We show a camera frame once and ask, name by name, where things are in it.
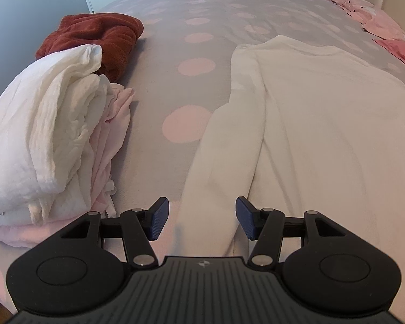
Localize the bed with polka dot sheet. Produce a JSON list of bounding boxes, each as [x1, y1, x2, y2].
[[0, 0, 405, 324]]

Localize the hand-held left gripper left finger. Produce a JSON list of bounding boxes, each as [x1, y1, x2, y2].
[[42, 197, 170, 270]]

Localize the white long-sleeve shirt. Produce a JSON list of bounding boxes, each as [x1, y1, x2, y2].
[[180, 35, 405, 314]]

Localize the white crinkled cloth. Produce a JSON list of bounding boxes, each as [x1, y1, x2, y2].
[[0, 45, 113, 225]]

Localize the light pink garment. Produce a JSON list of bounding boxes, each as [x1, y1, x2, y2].
[[0, 83, 136, 248]]

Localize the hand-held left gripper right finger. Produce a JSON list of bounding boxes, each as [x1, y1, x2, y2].
[[235, 196, 363, 270]]

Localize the rust red cloth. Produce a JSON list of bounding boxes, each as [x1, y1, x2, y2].
[[35, 13, 145, 83]]

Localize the light pink printed pillow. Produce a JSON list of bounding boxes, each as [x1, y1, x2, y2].
[[327, 0, 405, 43]]

